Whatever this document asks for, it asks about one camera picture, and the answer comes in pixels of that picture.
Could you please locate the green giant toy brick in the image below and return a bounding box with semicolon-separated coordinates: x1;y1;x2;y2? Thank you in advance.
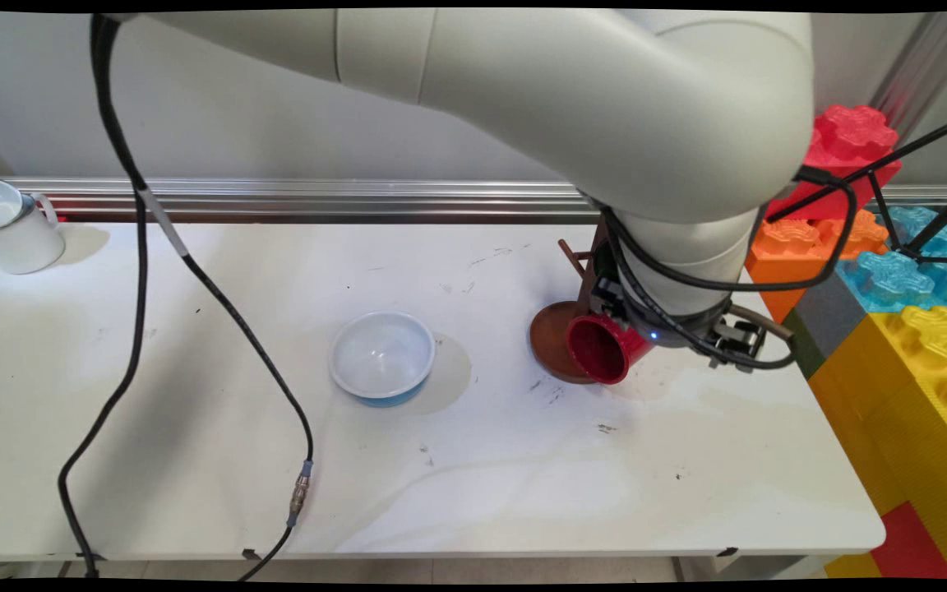
778;309;826;381

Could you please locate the red giant toy brick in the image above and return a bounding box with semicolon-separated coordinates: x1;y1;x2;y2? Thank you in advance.
765;104;902;221

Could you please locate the orange giant toy brick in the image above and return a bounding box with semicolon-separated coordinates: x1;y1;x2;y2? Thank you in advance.
743;211;888;326

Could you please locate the red enamel mug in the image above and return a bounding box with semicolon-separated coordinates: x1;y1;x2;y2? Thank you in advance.
566;312;657;386

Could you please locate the yellow giant toy brick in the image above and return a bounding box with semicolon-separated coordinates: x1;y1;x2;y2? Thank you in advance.
806;306;947;580

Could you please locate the aluminium wall rail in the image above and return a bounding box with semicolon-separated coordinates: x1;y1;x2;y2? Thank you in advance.
0;175;947;224

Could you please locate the white enamel mug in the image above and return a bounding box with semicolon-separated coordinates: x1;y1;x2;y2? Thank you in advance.
0;178;66;275

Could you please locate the black tripod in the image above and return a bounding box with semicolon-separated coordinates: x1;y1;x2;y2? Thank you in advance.
767;111;947;266

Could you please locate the white bowl blue base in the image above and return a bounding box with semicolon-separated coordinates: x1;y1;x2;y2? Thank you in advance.
328;310;437;408

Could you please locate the blue giant toy brick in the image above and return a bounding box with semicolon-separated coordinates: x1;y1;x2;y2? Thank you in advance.
831;206;947;315

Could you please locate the brown wooden mug tree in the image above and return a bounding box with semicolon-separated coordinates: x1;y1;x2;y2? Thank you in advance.
529;238;610;386

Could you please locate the aluminium vertical profile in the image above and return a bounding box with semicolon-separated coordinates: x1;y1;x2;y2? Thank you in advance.
868;12;947;124

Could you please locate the black camera cable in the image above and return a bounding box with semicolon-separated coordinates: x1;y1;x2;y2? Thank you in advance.
601;164;858;371

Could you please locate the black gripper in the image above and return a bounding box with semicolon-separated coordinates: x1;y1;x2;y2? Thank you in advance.
593;278;769;372

